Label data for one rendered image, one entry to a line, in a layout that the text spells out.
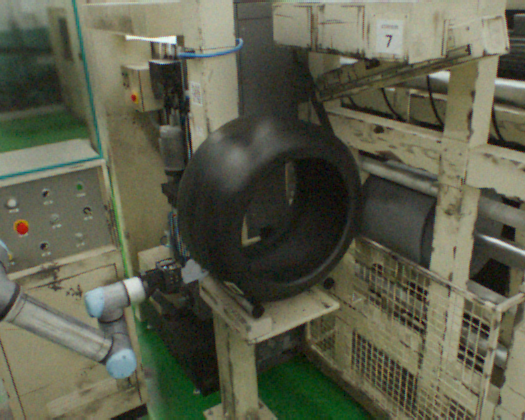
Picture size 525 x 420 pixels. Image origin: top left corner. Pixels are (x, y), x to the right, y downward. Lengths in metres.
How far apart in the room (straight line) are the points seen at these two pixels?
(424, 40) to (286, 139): 0.43
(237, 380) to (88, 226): 0.89
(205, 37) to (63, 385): 1.51
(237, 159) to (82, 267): 0.94
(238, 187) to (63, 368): 1.25
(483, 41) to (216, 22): 0.80
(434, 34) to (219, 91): 0.71
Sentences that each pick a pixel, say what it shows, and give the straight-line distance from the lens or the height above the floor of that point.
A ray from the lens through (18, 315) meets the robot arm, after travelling 1.29.
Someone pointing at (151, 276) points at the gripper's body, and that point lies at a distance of 1.47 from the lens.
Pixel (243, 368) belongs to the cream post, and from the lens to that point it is 2.25.
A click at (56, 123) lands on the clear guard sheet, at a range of 1.94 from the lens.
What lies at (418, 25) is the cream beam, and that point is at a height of 1.73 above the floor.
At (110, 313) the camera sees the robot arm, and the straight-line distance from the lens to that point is 1.45.
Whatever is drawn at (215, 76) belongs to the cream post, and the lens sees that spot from 1.71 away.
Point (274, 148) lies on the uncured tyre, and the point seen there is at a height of 1.42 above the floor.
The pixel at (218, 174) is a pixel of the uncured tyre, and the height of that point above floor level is 1.36.
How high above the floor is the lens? 1.82
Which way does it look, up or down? 24 degrees down
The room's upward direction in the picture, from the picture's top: 3 degrees counter-clockwise
